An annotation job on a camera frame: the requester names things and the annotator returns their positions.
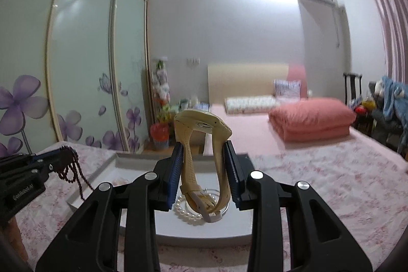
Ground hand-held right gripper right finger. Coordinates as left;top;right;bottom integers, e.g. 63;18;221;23
223;140;373;272

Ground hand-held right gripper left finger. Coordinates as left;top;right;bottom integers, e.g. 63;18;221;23
35;141;184;272

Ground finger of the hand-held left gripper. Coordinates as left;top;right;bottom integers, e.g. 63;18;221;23
0;149;65;166
32;160;63;176

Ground dark red bead bracelet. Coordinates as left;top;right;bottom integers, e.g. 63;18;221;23
57;146;94;201

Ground pearl bracelet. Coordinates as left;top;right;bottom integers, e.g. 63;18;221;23
173;192;208;226

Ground yellow wristwatch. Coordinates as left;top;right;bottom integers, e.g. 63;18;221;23
174;109;233;223

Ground white shallow tray box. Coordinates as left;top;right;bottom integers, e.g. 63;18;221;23
65;151;256;247

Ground person's left forearm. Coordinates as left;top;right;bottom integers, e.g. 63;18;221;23
0;215;29;263

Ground clear glass bangle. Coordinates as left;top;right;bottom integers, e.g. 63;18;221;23
201;187;231;218

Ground pink bed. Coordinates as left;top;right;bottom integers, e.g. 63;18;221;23
204;103;367;158

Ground white floral pillow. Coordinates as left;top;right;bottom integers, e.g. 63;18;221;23
225;95;278;115

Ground pink floral tablecloth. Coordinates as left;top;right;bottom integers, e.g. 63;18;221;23
0;128;408;272

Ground stack of plush toys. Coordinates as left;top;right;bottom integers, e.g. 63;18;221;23
151;58;173;126

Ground beige headboard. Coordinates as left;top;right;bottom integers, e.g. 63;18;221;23
207;63;290;107

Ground folded pink quilt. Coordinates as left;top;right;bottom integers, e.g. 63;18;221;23
269;97;357;142

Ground printed square cushion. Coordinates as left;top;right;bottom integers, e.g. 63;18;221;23
273;79;302;99

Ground flower-printed sliding-door wardrobe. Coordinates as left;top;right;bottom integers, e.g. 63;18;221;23
0;0;150;158

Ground pink upright cushion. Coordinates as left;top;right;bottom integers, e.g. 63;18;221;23
287;65;309;99

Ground dark wooden chair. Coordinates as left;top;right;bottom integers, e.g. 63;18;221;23
342;72;364;107

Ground blue clothes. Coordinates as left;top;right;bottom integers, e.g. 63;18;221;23
381;76;408;129

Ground pink striped curtain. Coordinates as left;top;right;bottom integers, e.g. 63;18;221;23
357;0;408;81

